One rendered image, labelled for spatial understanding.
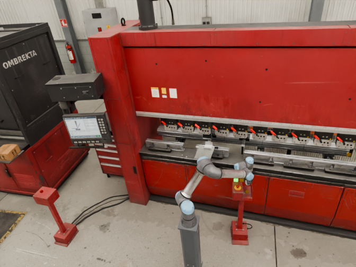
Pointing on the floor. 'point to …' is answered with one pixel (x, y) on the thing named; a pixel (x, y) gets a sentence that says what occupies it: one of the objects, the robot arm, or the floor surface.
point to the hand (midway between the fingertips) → (247, 185)
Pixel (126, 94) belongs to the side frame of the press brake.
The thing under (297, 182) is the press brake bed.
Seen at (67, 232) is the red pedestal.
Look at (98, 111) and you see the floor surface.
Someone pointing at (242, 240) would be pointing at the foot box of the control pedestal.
